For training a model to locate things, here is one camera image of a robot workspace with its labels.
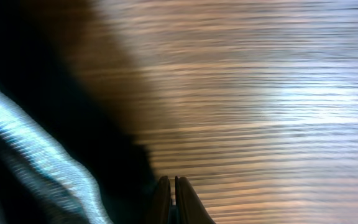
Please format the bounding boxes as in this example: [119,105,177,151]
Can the black shorts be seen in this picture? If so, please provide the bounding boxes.
[0,1,156,223]

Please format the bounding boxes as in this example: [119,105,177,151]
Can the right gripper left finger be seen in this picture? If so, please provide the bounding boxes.
[146,176,172,224]

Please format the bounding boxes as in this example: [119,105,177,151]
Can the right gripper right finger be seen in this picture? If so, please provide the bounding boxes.
[175,177,215,224]

